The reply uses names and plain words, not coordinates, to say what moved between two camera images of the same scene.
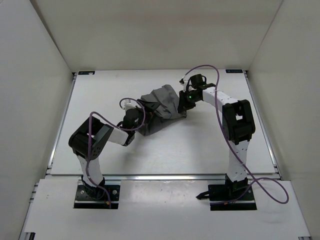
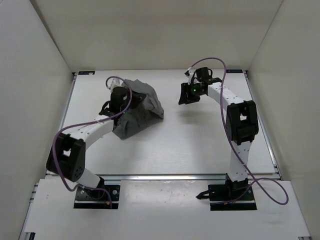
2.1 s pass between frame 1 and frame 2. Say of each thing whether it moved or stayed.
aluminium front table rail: stayed
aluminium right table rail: stayed
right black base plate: stayed
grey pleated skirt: moved
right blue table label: stayed
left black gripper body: moved
